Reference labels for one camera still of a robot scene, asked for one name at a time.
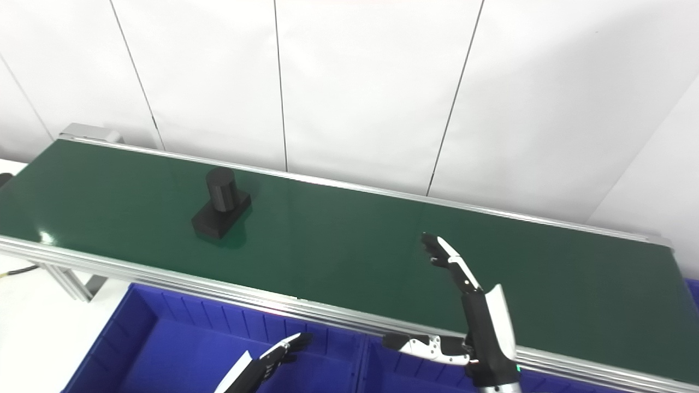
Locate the grey conveyor end housing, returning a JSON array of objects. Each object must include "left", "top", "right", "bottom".
[{"left": 59, "top": 123, "right": 124, "bottom": 144}]

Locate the yellow black floor cable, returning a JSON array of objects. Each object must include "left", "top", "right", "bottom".
[{"left": 0, "top": 265, "right": 40, "bottom": 279}]

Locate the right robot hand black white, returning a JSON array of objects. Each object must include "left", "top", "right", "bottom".
[{"left": 381, "top": 233, "right": 520, "bottom": 387}]

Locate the green conveyor belt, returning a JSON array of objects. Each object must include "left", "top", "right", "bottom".
[
  {"left": 0, "top": 139, "right": 699, "bottom": 384},
  {"left": 0, "top": 135, "right": 699, "bottom": 393}
]

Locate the aluminium conveyor support leg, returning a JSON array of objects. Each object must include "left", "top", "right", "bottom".
[{"left": 38, "top": 262, "right": 108, "bottom": 302}]

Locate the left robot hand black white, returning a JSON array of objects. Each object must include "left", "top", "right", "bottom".
[{"left": 214, "top": 332, "right": 313, "bottom": 393}]

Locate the black cylinder-on-block part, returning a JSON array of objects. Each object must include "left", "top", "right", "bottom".
[{"left": 191, "top": 167, "right": 253, "bottom": 240}]

